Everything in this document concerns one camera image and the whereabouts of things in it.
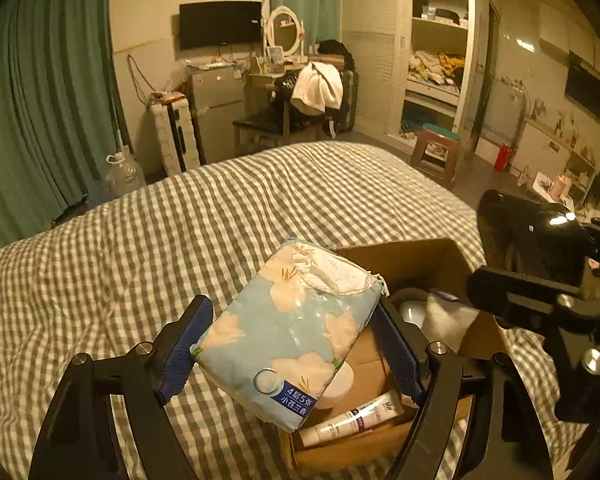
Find pile of clothes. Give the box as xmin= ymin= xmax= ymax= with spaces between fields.
xmin=407 ymin=49 xmax=467 ymax=87

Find floral blue tissue pack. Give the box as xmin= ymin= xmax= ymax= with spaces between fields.
xmin=189 ymin=237 xmax=389 ymax=434

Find silver fridge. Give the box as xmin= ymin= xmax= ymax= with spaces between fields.
xmin=184 ymin=67 xmax=249 ymax=164

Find white oval mirror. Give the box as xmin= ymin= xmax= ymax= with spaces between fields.
xmin=264 ymin=5 xmax=306 ymax=59

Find black range hood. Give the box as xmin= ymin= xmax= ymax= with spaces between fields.
xmin=564 ymin=49 xmax=600 ymax=127

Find brown plastic stool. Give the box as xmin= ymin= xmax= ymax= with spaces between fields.
xmin=410 ymin=127 xmax=462 ymax=187

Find wooden dressing table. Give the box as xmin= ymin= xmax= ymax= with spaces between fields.
xmin=244 ymin=62 xmax=307 ymax=127

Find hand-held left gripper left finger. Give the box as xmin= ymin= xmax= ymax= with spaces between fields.
xmin=29 ymin=294 xmax=215 ymax=480

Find grey checked duvet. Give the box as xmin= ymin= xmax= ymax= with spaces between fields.
xmin=0 ymin=141 xmax=583 ymax=480

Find white wardrobe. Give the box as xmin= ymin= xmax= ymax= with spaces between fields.
xmin=339 ymin=0 xmax=487 ymax=149

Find black chair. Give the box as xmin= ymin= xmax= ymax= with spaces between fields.
xmin=232 ymin=74 xmax=347 ymax=157

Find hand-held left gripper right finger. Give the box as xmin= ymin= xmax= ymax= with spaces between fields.
xmin=372 ymin=295 xmax=557 ymax=480

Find white kitchen counter cabinet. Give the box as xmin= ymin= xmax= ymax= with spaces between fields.
xmin=509 ymin=119 xmax=599 ymax=207

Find green curtain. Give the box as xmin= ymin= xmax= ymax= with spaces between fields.
xmin=0 ymin=0 xmax=132 ymax=262

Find black bag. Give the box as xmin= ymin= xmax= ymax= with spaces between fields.
xmin=315 ymin=39 xmax=356 ymax=69

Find white suitcase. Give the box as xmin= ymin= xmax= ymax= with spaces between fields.
xmin=148 ymin=94 xmax=201 ymax=176

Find clear water jug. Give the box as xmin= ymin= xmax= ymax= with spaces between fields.
xmin=103 ymin=152 xmax=147 ymax=206

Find white towel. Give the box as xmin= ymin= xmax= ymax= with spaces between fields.
xmin=290 ymin=61 xmax=345 ymax=114

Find white round jar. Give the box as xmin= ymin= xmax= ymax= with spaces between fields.
xmin=314 ymin=360 xmax=356 ymax=411

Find brown cardboard box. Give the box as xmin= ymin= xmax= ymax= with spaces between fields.
xmin=278 ymin=237 xmax=512 ymax=479

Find white plush toy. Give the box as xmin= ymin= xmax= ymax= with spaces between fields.
xmin=422 ymin=292 xmax=481 ymax=356

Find dark suitcase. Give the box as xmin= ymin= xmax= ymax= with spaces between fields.
xmin=337 ymin=68 xmax=360 ymax=134

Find white folding table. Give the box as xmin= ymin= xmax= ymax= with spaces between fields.
xmin=529 ymin=172 xmax=577 ymax=212

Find white wall cabinets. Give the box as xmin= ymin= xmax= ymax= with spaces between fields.
xmin=538 ymin=2 xmax=597 ymax=59

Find black wall television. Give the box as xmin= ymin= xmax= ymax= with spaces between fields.
xmin=178 ymin=0 xmax=263 ymax=51

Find white box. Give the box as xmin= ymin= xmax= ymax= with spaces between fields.
xmin=474 ymin=134 xmax=501 ymax=164

